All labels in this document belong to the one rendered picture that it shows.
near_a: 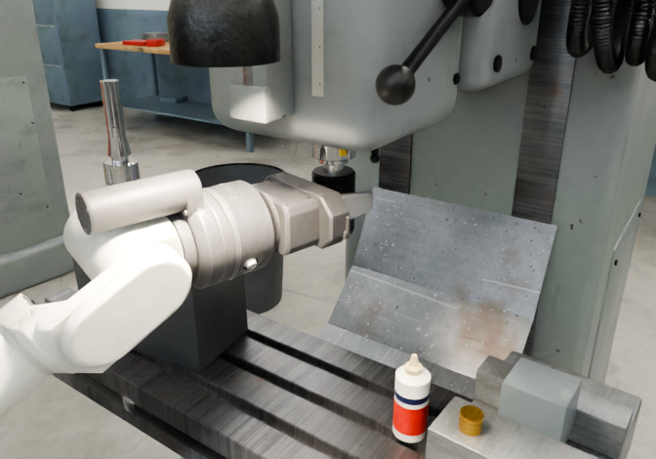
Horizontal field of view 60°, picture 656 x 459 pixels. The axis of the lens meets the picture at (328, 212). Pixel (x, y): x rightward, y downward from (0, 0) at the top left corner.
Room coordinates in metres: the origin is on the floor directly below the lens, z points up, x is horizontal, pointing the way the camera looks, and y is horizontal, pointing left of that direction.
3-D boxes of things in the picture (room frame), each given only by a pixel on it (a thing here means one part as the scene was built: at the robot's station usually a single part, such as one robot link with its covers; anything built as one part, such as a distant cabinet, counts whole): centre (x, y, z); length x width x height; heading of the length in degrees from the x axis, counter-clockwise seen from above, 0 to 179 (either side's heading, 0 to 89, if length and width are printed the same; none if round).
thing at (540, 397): (0.45, -0.20, 1.07); 0.06 x 0.05 x 0.06; 53
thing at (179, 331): (0.75, 0.25, 1.05); 0.22 x 0.12 x 0.20; 64
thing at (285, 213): (0.53, 0.06, 1.23); 0.13 x 0.12 x 0.10; 40
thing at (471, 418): (0.43, -0.13, 1.07); 0.02 x 0.02 x 0.02
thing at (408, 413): (0.54, -0.10, 1.01); 0.04 x 0.04 x 0.11
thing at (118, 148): (0.78, 0.29, 1.27); 0.03 x 0.03 x 0.11
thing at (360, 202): (0.56, -0.03, 1.23); 0.06 x 0.02 x 0.03; 130
